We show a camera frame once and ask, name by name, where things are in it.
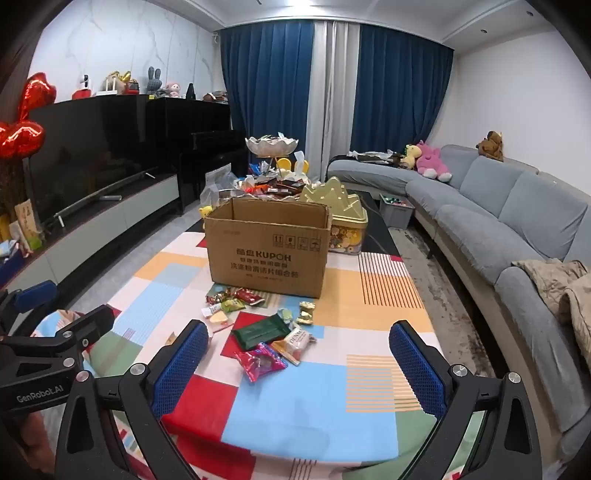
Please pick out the red box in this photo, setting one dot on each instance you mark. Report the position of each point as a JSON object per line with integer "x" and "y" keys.
{"x": 82, "y": 93}

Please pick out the brown plush toy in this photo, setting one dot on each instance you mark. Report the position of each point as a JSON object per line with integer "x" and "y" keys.
{"x": 491, "y": 145}

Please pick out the light green candy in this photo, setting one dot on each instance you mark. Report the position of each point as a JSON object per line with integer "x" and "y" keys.
{"x": 285, "y": 315}

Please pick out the pile of assorted snack packets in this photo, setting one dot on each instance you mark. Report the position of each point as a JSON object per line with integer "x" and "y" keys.
{"x": 272, "y": 188}

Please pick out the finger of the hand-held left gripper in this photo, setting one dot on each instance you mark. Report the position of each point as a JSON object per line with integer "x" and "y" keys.
{"x": 34, "y": 293}
{"x": 92, "y": 325}

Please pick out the gold candy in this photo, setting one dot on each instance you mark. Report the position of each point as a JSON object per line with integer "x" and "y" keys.
{"x": 304, "y": 313}

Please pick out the small pink plush doll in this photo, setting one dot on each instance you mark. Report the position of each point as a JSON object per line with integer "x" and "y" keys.
{"x": 172, "y": 90}

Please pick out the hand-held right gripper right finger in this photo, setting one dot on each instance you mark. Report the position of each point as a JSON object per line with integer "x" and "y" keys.
{"x": 415, "y": 369}

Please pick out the grey patterned rug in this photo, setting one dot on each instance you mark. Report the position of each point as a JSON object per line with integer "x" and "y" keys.
{"x": 443, "y": 300}

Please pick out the white plastic bag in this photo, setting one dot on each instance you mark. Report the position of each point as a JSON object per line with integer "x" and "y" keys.
{"x": 300, "y": 161}

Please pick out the pink foil snack packet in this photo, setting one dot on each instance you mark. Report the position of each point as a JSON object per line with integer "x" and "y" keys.
{"x": 258, "y": 362}

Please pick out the white sheer curtain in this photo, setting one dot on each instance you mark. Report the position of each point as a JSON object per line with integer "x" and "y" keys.
{"x": 336, "y": 92}

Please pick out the stack of books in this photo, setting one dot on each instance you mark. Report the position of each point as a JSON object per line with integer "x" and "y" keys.
{"x": 217, "y": 97}

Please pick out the pink plush toy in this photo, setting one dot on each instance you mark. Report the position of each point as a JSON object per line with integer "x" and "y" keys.
{"x": 433, "y": 161}

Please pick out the grey storage bin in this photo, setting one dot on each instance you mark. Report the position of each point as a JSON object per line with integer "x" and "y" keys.
{"x": 396, "y": 211}

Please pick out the dark green snack packet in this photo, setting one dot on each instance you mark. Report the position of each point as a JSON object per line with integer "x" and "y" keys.
{"x": 261, "y": 330}

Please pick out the yellow bear toy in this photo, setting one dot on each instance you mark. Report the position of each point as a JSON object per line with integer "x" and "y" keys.
{"x": 206, "y": 212}

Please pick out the blue curtain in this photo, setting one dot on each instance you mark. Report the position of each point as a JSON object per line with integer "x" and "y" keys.
{"x": 272, "y": 83}
{"x": 399, "y": 83}

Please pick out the large black television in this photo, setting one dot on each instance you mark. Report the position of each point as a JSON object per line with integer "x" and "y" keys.
{"x": 87, "y": 152}

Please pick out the beige quilted jacket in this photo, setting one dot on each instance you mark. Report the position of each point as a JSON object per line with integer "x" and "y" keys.
{"x": 554, "y": 281}

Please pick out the red snack packet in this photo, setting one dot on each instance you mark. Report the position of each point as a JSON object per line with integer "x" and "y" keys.
{"x": 249, "y": 297}

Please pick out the grey rabbit plush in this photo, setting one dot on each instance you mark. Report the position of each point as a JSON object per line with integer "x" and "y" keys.
{"x": 153, "y": 83}

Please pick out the orange snack bar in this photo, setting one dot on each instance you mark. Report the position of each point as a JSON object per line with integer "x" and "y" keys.
{"x": 286, "y": 354}

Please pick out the colourful patchwork table mat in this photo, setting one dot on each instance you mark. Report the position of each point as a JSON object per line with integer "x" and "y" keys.
{"x": 295, "y": 415}

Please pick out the gold ornament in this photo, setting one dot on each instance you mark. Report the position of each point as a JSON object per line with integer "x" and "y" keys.
{"x": 117, "y": 81}

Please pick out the black upright piano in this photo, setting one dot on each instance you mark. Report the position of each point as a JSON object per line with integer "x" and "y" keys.
{"x": 194, "y": 134}

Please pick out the yellow white wedge snack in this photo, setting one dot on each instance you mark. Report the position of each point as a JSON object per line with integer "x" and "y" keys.
{"x": 217, "y": 319}

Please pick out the green yellow candy packet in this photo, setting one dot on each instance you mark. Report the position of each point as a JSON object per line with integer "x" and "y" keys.
{"x": 233, "y": 305}

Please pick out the clear plastic bag of nuts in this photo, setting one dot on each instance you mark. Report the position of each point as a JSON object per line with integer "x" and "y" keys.
{"x": 217, "y": 187}

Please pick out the gold mountain-shaped tin box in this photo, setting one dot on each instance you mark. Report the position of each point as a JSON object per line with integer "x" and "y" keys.
{"x": 339, "y": 207}

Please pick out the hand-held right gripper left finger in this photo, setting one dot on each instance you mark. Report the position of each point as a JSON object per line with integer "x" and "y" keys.
{"x": 180, "y": 369}

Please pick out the white snack packet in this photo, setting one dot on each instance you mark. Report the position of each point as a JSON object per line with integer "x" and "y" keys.
{"x": 298, "y": 338}

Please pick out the grey television cabinet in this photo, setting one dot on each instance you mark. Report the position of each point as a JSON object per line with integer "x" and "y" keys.
{"x": 92, "y": 221}

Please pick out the black cone metronome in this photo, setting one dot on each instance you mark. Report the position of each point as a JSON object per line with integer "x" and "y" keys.
{"x": 190, "y": 92}

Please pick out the yellow plush toy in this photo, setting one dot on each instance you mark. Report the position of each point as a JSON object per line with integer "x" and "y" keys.
{"x": 410, "y": 156}

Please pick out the grey remote control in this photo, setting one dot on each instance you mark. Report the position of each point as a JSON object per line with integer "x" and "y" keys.
{"x": 111, "y": 198}

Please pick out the grey sectional sofa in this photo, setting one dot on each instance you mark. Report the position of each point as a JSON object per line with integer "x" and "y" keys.
{"x": 498, "y": 217}

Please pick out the red foil balloons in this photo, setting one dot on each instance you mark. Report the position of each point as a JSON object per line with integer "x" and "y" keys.
{"x": 27, "y": 120}

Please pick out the white lotus tiered snack stand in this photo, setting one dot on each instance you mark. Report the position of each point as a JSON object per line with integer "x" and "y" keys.
{"x": 271, "y": 145}

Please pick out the brown cardboard box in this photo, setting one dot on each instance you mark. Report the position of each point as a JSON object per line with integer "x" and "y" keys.
{"x": 268, "y": 249}

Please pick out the small white camera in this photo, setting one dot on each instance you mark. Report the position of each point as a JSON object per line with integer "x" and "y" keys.
{"x": 85, "y": 83}

